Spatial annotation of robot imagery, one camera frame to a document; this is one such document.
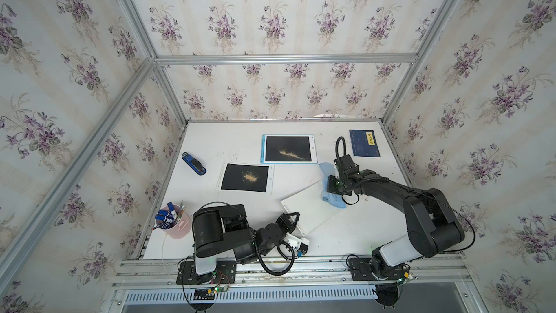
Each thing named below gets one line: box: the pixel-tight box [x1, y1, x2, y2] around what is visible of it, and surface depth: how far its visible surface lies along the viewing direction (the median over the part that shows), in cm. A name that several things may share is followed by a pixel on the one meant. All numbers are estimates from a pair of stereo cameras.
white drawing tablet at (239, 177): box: [217, 161, 275, 195], surface depth 100 cm
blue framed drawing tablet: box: [260, 134, 318, 164], surface depth 109 cm
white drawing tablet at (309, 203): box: [280, 179, 339, 237], surface depth 87 cm
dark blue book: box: [348, 128, 381, 158], surface depth 113 cm
